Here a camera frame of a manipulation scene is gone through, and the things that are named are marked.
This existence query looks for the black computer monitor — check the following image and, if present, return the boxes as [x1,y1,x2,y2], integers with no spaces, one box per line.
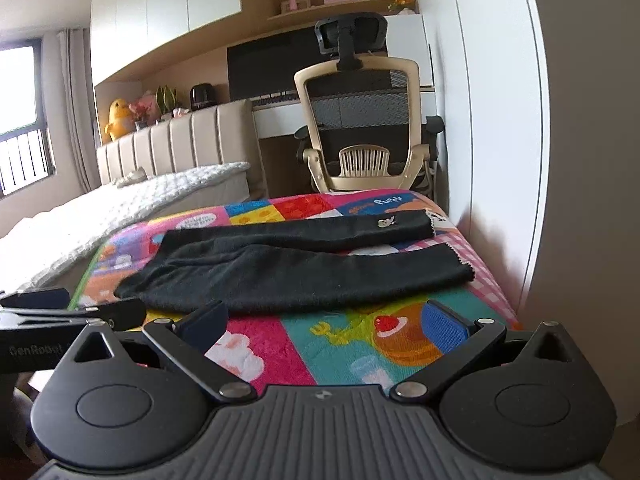
[226,24,388,103]

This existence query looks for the beige mesh office chair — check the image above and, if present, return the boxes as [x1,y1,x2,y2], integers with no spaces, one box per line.
[294,12,445,198]

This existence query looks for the colourful cartoon play mat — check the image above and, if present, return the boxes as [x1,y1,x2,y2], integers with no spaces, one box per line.
[70,188,521,390]

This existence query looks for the white quilted mattress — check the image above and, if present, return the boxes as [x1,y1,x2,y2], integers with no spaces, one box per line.
[1,162,250,292]

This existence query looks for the black round speaker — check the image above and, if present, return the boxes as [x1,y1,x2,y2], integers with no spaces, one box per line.
[190,82,217,112]

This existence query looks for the yellow duck plush toy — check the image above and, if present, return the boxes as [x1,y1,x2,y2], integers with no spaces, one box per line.
[102,99,134,144]

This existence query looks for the white computer tower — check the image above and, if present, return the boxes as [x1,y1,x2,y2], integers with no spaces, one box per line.
[386,14,434,87]

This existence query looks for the orange flowers on shelf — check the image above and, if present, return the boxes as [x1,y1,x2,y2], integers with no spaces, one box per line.
[387,0,416,15]

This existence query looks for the white desk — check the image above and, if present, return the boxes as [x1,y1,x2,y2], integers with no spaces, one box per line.
[253,88,437,140]

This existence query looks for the pink flower pot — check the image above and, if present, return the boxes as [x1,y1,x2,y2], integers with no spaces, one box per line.
[128,91,160,130]

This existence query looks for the black knit garment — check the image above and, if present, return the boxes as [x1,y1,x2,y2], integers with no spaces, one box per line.
[114,210,475,314]

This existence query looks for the beige padded bed headboard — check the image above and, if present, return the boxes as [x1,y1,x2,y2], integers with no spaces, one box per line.
[96,100,267,197]

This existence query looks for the green snake plant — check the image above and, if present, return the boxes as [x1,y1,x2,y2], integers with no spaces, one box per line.
[156,84,180,117]

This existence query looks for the grey window curtain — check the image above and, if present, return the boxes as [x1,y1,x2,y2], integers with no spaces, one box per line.
[58,28,101,193]

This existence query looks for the white baby shoe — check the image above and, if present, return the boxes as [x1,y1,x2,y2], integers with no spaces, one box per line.
[113,167,148,188]

